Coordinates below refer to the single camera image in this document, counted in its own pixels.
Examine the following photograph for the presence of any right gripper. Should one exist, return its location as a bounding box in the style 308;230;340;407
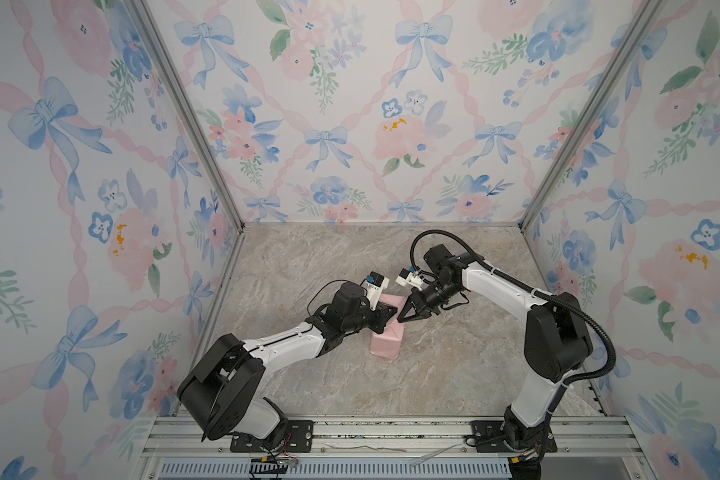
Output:
396;281;458;324

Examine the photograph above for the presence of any purple wrapping paper sheet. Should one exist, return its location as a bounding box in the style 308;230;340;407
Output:
369;294;406;360

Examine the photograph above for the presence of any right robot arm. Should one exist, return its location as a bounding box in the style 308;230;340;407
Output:
396;244;593;453

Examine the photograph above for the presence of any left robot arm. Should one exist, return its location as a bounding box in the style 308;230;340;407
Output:
177;272;397;451

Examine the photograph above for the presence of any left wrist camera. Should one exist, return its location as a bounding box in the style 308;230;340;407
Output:
361;271;389;310

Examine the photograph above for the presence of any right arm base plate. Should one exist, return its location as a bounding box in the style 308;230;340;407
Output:
464;420;558;455

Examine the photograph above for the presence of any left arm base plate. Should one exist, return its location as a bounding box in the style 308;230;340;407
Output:
230;420;315;454

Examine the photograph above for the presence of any aluminium front rail frame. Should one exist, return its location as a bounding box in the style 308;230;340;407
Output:
131;415;657;479

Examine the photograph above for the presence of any white slotted cable duct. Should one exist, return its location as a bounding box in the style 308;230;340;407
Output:
155;457;512;479

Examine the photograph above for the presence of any right aluminium corner post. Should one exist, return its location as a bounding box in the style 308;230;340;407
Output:
518;0;665;234

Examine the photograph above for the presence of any aluminium corner post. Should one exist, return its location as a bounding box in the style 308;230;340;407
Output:
124;0;244;234
518;0;665;234

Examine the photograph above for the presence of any left aluminium corner post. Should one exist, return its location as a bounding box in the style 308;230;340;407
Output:
124;0;244;234

